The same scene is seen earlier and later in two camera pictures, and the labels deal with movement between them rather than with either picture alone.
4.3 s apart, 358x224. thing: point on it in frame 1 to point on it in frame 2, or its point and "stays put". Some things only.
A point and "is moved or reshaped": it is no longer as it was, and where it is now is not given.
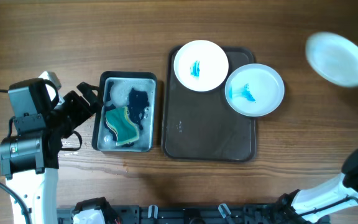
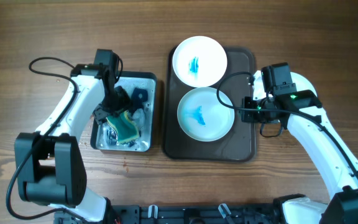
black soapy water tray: [137, 91] stays put
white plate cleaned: [337, 60] to [302, 83]
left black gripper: [84, 111] to [125, 105]
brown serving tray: [202, 125] stays put
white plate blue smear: [254, 90] is moved or reshaped
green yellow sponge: [117, 118] stays put
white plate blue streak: [201, 65] stays put
